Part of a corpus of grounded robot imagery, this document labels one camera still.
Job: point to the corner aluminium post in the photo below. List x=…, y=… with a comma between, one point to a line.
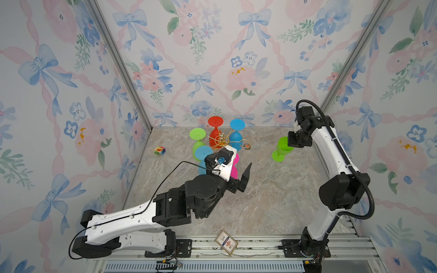
x=365, y=37
x=114, y=52

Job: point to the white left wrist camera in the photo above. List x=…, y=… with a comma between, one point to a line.
x=220, y=163

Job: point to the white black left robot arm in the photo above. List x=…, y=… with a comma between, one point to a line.
x=147, y=227

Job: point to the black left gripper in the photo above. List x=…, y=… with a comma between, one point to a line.
x=232, y=186

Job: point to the red wine glass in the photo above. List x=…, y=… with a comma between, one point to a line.
x=215, y=122

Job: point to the colourful small toy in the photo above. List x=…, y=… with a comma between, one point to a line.
x=160, y=150

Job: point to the diamond printed card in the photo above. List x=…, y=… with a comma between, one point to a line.
x=226, y=242

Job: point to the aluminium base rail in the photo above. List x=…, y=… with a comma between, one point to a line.
x=346, y=253

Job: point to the gold wire glass rack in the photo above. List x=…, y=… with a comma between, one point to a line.
x=223, y=140

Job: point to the blue back wine glass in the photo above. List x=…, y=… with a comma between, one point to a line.
x=235, y=138

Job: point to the lime green back wine glass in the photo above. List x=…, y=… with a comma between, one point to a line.
x=197, y=134

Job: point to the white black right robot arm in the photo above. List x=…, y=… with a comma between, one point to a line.
x=344, y=188

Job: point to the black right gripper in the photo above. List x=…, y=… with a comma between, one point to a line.
x=292, y=144

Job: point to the light blue front wine glass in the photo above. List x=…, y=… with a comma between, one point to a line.
x=201, y=153

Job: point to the right corner aluminium post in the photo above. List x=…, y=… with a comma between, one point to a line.
x=365, y=37

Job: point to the magenta wine glass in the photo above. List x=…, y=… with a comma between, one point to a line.
x=234, y=171

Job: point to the lime green wine glass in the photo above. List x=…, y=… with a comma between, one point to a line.
x=282, y=150
x=197, y=134

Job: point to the left corner aluminium post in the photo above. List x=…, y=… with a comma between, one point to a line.
x=114, y=52

